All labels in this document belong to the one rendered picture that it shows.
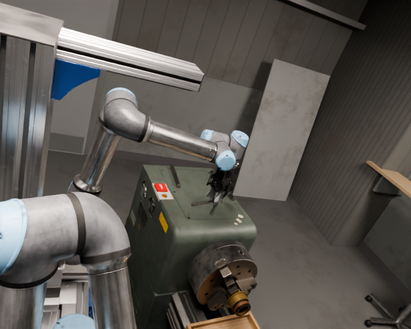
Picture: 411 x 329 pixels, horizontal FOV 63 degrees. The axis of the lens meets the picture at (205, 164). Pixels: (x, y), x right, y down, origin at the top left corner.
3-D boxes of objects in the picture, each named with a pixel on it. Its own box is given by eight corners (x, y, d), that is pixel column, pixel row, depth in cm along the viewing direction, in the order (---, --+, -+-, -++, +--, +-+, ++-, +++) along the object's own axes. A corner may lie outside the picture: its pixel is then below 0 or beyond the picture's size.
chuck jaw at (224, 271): (219, 277, 155) (214, 264, 147) (229, 272, 156) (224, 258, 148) (230, 297, 147) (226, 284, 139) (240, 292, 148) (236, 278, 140)
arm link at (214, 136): (209, 137, 126) (235, 143, 130) (203, 125, 136) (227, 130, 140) (203, 155, 130) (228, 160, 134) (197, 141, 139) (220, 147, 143)
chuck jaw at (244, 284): (232, 273, 158) (252, 270, 163) (229, 281, 160) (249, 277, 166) (244, 293, 149) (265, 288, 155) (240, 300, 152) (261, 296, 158)
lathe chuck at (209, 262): (178, 291, 158) (211, 241, 147) (228, 291, 176) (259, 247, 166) (184, 307, 151) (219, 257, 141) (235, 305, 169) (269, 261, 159)
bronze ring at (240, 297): (228, 287, 147) (238, 305, 140) (245, 284, 151) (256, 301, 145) (221, 301, 151) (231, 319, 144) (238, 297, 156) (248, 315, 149)
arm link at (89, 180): (60, 217, 130) (110, 93, 109) (64, 194, 142) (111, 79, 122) (91, 223, 135) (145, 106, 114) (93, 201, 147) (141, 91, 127)
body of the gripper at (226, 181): (205, 186, 146) (214, 162, 141) (215, 181, 153) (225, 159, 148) (218, 195, 143) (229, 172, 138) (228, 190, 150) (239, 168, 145)
